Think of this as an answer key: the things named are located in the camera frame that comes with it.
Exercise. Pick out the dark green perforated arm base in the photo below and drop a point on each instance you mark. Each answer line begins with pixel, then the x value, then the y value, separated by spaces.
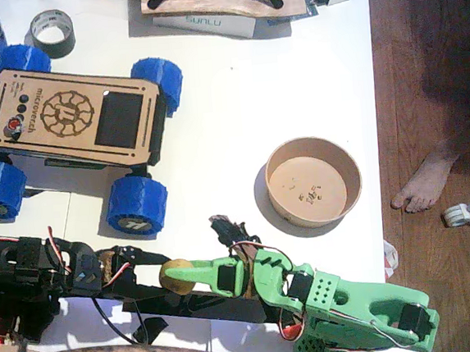
pixel 312 350

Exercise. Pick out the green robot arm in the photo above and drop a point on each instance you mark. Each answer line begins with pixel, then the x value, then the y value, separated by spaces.
pixel 352 297

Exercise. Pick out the black perforated arm base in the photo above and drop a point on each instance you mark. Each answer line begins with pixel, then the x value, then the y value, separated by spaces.
pixel 29 321

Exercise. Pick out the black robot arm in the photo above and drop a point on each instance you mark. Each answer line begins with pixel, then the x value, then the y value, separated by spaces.
pixel 28 260

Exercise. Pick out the brown paper bowl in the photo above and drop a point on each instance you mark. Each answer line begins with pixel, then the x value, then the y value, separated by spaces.
pixel 307 178

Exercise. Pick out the long black bar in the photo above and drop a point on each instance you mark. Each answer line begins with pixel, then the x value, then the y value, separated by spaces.
pixel 172 307

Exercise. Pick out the black tape scrap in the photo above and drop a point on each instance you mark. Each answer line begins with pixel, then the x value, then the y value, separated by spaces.
pixel 151 329

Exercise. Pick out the white paper sheet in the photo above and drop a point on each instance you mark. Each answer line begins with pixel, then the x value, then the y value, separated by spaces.
pixel 49 213

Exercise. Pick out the white red plastic bag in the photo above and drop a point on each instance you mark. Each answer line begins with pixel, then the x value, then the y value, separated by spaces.
pixel 391 259

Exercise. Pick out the white tape roll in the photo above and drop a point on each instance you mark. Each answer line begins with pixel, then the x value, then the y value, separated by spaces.
pixel 456 216

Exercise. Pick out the white Sunlu box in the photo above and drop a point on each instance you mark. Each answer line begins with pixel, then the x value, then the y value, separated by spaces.
pixel 205 24

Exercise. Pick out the brown wooden board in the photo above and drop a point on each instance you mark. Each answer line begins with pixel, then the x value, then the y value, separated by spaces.
pixel 211 3

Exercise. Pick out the bare lower leg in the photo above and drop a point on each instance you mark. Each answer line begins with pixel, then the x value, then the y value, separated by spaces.
pixel 458 144

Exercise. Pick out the grey duct tape roll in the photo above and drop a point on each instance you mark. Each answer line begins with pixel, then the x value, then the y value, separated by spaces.
pixel 63 47

